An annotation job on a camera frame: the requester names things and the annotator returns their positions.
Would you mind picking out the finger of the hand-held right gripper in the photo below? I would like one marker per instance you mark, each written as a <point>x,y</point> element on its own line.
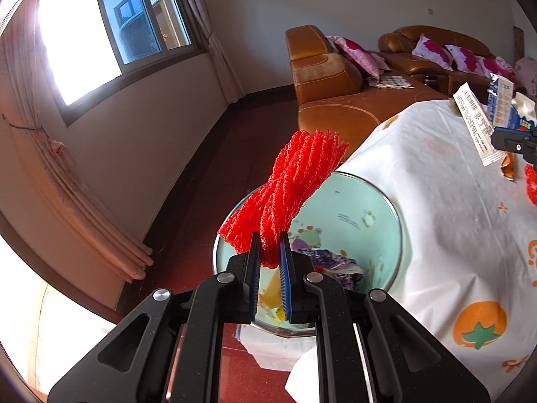
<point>516,142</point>

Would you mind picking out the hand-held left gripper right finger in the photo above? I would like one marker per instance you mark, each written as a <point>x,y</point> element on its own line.
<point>285,285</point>

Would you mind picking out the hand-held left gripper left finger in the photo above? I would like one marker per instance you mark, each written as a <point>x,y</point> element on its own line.
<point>254,277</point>

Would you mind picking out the white printed packet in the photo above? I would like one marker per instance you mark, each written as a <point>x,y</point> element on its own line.
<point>474,121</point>

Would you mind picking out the purple printed packet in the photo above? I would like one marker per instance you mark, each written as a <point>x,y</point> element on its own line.
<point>323,256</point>

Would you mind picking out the light green printed trash bin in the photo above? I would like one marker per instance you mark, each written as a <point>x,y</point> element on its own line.
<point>356,201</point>

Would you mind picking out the red foam fruit net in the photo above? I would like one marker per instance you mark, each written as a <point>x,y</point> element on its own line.
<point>293,168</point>

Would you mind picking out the orange snack packet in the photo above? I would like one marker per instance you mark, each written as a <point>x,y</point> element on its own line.
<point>508,168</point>

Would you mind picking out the tall blue white carton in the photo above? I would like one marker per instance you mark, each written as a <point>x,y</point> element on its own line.
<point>501,100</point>

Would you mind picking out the red plastic bag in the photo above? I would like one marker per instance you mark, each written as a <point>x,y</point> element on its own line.
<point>532,184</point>

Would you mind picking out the pink cloth cover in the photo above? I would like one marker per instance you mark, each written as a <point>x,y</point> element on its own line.
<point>524,69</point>

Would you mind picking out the brown upright board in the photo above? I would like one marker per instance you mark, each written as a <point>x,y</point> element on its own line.
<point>518,40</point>

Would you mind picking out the white orange-print tablecloth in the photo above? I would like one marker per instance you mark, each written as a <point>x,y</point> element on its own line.
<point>440,226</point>

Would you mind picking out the checkered cloth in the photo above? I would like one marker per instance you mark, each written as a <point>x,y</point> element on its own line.
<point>392,82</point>

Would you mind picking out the brown leather chaise sofa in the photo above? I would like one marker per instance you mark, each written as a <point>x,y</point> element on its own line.
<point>327,113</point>

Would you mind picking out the large pink floral pillow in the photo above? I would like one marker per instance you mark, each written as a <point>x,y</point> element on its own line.
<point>356,54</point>

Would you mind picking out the pink gathered curtain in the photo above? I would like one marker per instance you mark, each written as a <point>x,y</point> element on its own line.
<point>75,184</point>

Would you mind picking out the beige window curtain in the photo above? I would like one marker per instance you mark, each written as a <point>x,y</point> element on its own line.
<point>214,42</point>

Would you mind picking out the window with sliding panes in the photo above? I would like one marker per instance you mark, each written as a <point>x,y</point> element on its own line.
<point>126,21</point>

